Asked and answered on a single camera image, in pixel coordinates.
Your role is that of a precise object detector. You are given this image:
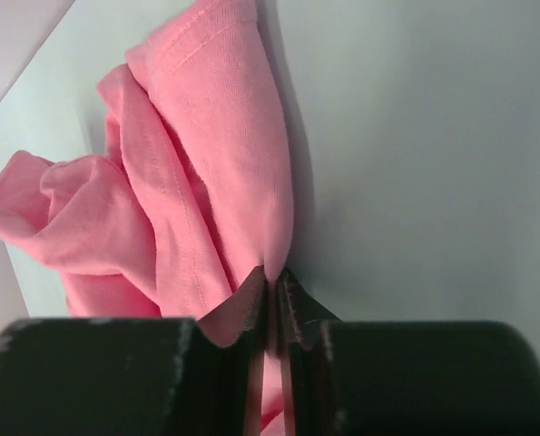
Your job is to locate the pink t shirt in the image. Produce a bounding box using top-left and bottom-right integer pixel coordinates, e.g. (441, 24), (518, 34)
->
(0, 1), (293, 435)

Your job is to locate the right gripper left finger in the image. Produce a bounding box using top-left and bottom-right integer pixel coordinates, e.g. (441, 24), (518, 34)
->
(0, 267), (268, 435)

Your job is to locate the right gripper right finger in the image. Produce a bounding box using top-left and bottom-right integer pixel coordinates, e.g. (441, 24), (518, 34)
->
(276, 270), (540, 435)

